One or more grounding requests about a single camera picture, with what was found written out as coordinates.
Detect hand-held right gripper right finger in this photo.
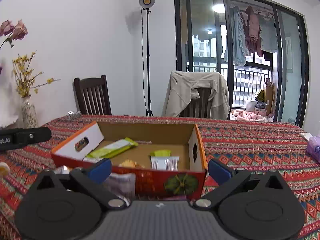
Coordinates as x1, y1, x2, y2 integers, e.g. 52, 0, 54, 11
191, 158, 288, 210

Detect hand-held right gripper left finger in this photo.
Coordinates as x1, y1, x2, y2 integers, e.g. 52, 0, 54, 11
30, 158, 127, 209

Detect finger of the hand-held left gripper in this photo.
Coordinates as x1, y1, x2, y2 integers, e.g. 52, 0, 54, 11
14, 127, 52, 146

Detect orange snack packet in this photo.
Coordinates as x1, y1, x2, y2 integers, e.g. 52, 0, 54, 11
119, 158, 145, 168

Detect red cardboard box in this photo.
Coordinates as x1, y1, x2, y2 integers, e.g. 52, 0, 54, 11
51, 121, 208, 200

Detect white green snack bar packet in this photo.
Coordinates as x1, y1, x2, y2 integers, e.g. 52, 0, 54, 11
150, 149, 180, 171

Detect floral ceramic vase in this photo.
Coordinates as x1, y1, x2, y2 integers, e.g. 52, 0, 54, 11
21, 96, 38, 128

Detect yellow flower branches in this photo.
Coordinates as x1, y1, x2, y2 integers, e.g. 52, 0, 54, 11
12, 51, 61, 98

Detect pink blanket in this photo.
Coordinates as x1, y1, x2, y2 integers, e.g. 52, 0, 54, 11
230, 108, 274, 122

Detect dark wooden chair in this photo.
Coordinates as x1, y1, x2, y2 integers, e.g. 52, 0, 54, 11
179, 87, 213, 118
73, 75, 112, 116

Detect yellow green bag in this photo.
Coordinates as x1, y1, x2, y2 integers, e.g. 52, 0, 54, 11
255, 89, 267, 103

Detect beige jacket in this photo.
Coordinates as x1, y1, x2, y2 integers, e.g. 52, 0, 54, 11
161, 70, 230, 120

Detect wooden boards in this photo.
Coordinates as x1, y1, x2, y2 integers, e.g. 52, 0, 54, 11
265, 79, 275, 117

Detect purple tissue pack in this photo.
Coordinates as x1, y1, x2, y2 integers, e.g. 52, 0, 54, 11
305, 135, 320, 164

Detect pink artificial flowers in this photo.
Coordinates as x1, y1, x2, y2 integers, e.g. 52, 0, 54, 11
0, 19, 28, 49

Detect black balcony railing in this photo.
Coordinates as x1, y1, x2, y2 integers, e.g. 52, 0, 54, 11
186, 64, 272, 108

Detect black light stand with lamp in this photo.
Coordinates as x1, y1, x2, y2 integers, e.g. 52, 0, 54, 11
139, 0, 155, 117

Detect light blue hanging garment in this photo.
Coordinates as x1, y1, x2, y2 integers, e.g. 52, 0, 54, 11
223, 4, 249, 67

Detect pale hanging shirt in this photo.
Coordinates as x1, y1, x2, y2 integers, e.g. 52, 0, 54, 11
260, 19, 279, 53

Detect pink hanging garment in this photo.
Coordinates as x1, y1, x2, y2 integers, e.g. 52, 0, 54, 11
241, 6, 264, 58

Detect black sliding door frame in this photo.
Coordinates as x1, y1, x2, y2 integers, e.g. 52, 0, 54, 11
174, 0, 310, 128

